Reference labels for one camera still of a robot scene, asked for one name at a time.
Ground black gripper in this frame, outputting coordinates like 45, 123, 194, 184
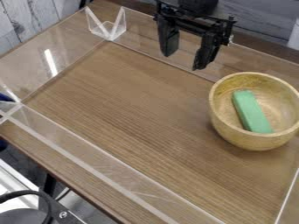
154, 0, 237, 70

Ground green rectangular block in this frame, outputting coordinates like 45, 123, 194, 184
230, 90, 273, 134

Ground light wooden bowl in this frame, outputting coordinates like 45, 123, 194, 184
208, 72, 299, 151

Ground clear acrylic tray walls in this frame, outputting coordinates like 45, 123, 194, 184
0, 0, 299, 224

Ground black table leg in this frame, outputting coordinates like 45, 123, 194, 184
42, 174, 57, 197

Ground clear acrylic corner bracket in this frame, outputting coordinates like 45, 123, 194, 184
84, 7, 126, 41

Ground black metal bracket with screw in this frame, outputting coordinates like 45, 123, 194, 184
46, 197, 86, 224

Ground black cable loop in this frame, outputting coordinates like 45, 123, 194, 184
0, 190, 54, 224

